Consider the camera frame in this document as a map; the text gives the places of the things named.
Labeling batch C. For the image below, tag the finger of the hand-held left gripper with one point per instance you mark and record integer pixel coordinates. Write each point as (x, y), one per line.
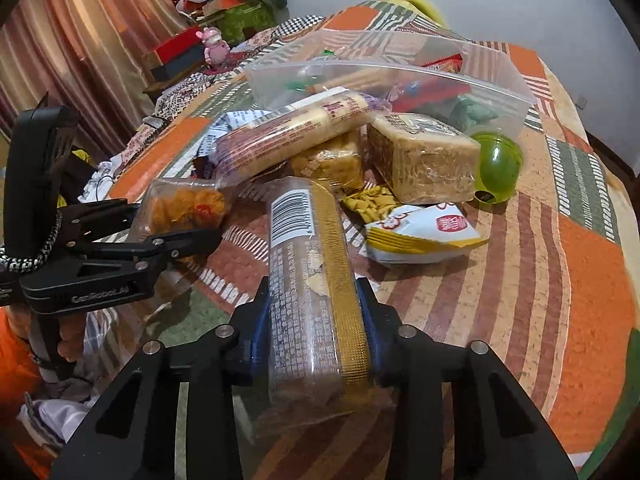
(150, 255)
(105, 212)

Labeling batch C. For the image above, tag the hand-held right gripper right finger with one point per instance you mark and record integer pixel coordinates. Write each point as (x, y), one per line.
(369, 330)

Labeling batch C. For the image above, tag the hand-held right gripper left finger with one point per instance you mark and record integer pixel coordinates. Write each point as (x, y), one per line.
(259, 332)

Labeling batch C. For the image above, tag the orange fried snack packet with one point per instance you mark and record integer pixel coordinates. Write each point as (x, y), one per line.
(177, 207)

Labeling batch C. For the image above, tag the gold-striped long cracker packet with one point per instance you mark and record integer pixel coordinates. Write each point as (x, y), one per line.
(312, 290)

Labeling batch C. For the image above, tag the clear plastic container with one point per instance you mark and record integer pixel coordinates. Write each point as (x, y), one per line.
(380, 67)

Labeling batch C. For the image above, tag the person's left hand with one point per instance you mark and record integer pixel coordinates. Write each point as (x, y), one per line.
(72, 342)

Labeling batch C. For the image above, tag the white yellow snack packet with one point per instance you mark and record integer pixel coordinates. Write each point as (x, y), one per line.
(415, 237)

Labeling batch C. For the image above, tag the floral patterned cloth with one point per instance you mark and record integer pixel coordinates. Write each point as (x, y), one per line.
(170, 105)

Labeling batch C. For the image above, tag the small yellow cracker packet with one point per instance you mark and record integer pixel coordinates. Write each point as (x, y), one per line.
(372, 202)

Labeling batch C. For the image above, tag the striped pink curtain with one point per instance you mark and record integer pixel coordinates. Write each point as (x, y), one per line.
(75, 35)

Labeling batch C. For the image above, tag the blue white snack packet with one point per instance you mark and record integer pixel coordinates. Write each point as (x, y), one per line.
(235, 127)

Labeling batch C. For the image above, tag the orange cloth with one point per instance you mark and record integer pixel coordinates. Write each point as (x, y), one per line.
(17, 360)

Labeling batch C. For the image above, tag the golden crispy snack packet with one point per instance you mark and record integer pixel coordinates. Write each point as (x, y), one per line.
(330, 160)

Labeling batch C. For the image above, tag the red flat box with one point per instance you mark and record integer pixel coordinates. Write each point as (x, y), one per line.
(172, 50)

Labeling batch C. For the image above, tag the brown cake block packet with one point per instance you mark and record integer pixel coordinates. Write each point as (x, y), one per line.
(425, 157)

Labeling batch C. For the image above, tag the long pale rice cracker packet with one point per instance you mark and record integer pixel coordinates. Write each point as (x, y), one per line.
(290, 132)

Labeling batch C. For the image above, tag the patchwork orange green blanket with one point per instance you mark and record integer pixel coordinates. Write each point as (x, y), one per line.
(550, 285)

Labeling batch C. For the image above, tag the pink pig toy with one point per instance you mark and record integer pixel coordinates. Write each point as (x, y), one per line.
(216, 46)

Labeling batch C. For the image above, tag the green round capsule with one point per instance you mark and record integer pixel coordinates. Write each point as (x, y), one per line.
(497, 167)

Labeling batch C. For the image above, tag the green patterned box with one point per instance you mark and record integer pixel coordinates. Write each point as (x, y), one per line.
(245, 17)

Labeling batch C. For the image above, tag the green snack packet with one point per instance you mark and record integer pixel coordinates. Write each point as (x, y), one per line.
(472, 112)

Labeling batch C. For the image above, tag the black white checkered cloth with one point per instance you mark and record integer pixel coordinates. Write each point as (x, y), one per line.
(300, 24)

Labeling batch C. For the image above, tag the red snack packet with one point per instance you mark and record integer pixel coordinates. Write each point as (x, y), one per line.
(442, 63)

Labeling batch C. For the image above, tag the yellow cloth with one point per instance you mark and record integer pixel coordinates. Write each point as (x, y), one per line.
(417, 5)

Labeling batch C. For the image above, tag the wall socket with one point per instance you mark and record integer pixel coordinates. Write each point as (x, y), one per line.
(581, 101)

